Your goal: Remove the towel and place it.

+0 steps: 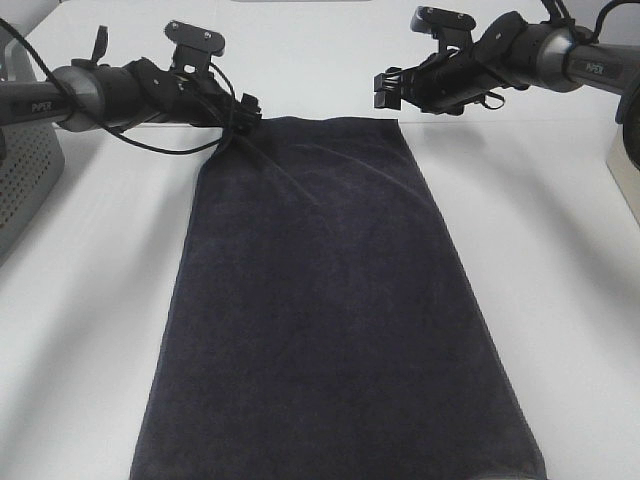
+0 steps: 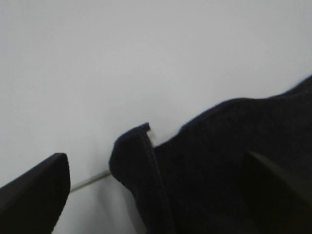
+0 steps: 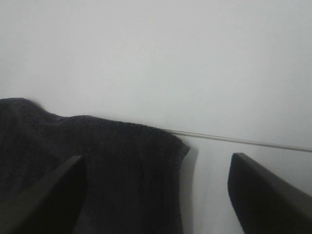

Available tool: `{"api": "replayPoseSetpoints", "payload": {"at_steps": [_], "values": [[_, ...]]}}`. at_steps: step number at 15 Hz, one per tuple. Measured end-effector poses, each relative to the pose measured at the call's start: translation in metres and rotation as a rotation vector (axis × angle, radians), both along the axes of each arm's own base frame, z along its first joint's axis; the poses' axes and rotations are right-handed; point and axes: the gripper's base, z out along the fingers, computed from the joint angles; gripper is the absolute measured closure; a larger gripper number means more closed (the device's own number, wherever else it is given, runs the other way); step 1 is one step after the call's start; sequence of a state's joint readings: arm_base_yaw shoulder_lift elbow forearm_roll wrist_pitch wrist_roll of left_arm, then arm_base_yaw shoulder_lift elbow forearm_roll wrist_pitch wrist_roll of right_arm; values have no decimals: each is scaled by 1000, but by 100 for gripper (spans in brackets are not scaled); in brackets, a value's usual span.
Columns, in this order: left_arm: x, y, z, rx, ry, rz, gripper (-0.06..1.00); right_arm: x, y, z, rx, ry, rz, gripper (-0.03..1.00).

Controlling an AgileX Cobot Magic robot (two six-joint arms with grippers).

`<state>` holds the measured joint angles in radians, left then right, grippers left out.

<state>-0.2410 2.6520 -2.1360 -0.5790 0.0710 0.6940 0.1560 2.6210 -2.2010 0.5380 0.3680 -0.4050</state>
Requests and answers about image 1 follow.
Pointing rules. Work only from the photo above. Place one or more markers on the grey perforated plastic basket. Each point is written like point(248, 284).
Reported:
point(31, 156)

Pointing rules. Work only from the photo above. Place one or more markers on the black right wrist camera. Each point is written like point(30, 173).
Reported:
point(451, 29)

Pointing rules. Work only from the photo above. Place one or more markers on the beige box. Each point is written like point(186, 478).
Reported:
point(624, 173)

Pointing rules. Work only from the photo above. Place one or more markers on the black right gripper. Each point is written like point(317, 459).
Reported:
point(446, 82)

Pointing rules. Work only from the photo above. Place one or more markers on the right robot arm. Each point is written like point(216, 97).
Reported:
point(555, 55)

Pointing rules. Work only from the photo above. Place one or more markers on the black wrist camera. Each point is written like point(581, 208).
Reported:
point(194, 47)
point(451, 29)

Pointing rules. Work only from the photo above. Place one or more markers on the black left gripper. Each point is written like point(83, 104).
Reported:
point(171, 98)

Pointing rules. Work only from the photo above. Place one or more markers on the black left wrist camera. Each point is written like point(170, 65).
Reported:
point(194, 47)

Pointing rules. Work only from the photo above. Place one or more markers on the dark navy towel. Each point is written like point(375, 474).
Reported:
point(322, 325)

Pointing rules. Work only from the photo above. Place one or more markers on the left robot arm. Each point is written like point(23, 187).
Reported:
point(123, 98)

